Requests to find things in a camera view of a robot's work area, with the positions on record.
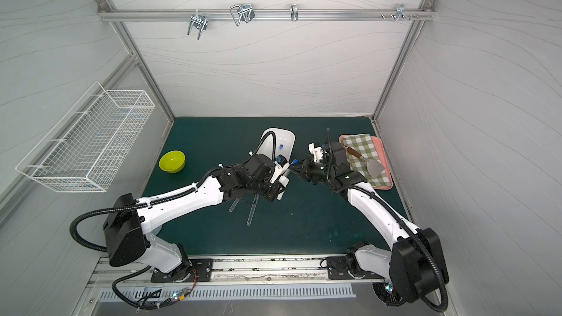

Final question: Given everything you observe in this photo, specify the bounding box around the green bowl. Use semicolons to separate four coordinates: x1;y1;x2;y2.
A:
158;150;186;174

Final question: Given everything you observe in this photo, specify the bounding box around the white rectangular tray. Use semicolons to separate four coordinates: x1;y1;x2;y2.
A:
254;128;296;161

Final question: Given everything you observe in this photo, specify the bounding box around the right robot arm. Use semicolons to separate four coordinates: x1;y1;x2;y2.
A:
289;140;449;313

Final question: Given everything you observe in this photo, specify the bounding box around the white vent strip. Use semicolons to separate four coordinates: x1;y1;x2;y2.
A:
122;283;357;302

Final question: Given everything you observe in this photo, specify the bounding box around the metal spatula wooden handle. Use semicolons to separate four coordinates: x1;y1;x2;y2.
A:
345;146;385;178

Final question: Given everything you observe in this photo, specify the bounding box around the white wire basket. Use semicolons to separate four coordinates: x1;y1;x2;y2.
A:
16;82;155;193

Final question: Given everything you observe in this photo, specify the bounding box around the metal hook clamp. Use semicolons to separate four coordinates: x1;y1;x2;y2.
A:
381;4;418;21
187;12;208;40
229;4;256;26
289;4;299;22

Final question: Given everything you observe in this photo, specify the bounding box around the green table mat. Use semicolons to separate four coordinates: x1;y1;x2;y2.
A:
145;117;386;256

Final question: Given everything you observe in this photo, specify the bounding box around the pink tray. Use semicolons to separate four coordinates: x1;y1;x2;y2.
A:
337;135;395;191

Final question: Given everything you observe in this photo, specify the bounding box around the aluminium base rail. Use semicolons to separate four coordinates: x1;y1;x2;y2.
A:
86;253;389;288

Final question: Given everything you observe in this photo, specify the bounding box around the green checkered cloth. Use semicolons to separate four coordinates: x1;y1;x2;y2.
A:
342;133;392;187

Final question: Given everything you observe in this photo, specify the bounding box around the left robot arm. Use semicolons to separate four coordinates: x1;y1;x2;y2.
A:
70;128;296;282

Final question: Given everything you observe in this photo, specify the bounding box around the white wipe cloth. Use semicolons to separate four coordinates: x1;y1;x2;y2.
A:
278;175;289;188

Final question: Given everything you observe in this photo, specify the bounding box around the aluminium top rail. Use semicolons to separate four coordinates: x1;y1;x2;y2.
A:
98;7;436;23

